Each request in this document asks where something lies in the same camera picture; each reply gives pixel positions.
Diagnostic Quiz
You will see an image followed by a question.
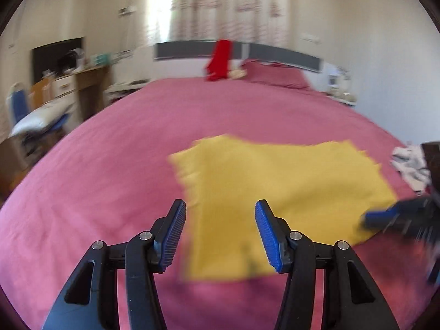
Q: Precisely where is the white nightstand with basket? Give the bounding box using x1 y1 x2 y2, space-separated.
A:
323 89 358 108

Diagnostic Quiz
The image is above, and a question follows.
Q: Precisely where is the black television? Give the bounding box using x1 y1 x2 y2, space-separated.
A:
32 37 85 85

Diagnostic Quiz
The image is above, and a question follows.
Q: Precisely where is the blue chair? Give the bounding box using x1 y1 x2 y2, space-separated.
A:
7 82 71 139

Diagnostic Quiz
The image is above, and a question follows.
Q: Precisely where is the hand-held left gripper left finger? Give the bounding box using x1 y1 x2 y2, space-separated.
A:
41 199 188 330

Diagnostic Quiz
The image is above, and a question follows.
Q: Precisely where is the beige grey knit sweater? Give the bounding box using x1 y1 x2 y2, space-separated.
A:
390 144 432 193

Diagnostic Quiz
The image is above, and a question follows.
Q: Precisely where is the bright red garment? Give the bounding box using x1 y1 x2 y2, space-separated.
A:
205 39 233 83

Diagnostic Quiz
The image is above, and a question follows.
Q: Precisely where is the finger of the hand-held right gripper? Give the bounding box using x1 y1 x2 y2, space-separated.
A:
359 204 401 230

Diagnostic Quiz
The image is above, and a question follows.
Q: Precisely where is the white drawer cabinet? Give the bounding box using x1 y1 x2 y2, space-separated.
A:
50 74 78 100

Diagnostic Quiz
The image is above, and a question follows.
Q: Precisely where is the grey white headboard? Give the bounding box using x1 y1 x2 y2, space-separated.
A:
153 40 322 75

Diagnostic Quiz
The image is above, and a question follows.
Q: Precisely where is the wooden desk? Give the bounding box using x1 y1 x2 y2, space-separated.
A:
74 65 109 122

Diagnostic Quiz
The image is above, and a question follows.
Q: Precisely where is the low white nightstand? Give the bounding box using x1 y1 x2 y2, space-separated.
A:
104 80 151 106

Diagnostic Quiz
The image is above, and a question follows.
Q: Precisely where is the yellow sweater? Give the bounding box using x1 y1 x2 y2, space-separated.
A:
168 134 399 282

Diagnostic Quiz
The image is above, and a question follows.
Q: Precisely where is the pink bed cover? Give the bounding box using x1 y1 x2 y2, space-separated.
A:
0 58 440 330

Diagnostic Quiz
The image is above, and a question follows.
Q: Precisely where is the white patterned curtain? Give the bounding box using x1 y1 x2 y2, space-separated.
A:
144 0 293 47

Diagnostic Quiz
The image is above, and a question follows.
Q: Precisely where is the pink pillow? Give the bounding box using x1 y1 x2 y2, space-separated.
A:
241 58 310 89

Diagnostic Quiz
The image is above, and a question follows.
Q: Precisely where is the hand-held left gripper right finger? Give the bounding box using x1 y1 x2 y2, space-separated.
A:
254 199 401 330

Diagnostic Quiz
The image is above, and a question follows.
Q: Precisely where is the white pillow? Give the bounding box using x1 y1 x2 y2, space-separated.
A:
10 101 75 137

